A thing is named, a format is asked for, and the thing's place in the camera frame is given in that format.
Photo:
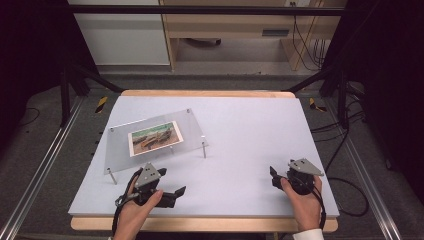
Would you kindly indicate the wooden table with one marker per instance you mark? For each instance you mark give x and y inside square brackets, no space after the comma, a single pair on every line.
[206,225]

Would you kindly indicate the black metal stand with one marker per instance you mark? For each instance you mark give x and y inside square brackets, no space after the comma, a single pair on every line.
[342,100]
[65,96]

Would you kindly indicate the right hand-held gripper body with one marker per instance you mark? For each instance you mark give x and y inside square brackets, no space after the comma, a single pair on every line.
[301,180]

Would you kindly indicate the landscape photo print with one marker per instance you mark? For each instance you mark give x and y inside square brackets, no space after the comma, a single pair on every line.
[155,138]

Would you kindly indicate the aluminium floor rail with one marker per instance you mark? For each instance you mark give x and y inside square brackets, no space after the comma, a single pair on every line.
[366,180]
[40,170]

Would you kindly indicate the yellow black tape strip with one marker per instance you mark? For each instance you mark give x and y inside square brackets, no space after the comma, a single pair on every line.
[101,104]
[315,106]

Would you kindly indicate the black curtain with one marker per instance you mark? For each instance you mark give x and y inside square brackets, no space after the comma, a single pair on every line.
[390,83]
[30,50]

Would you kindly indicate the person's left hand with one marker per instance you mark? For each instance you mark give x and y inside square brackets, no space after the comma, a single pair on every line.
[133,218]

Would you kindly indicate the white shirt sleeve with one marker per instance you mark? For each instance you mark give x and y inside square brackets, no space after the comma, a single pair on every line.
[310,235]

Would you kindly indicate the black metal crossbar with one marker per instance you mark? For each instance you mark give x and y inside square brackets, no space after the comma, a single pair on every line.
[200,10]

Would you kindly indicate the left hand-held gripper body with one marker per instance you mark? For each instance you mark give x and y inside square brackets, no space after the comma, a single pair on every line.
[148,178]

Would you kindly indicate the white table board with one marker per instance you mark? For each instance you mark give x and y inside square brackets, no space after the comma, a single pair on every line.
[240,140]

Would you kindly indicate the light wooden desk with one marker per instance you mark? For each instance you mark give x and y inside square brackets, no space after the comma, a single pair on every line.
[233,25]

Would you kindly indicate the clear acrylic photo frame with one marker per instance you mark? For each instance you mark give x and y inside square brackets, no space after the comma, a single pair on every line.
[116,151]

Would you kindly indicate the person's right hand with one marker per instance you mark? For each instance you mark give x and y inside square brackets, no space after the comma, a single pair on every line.
[306,210]

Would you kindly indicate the white cabinet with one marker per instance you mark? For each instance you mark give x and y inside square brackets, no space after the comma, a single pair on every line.
[123,40]

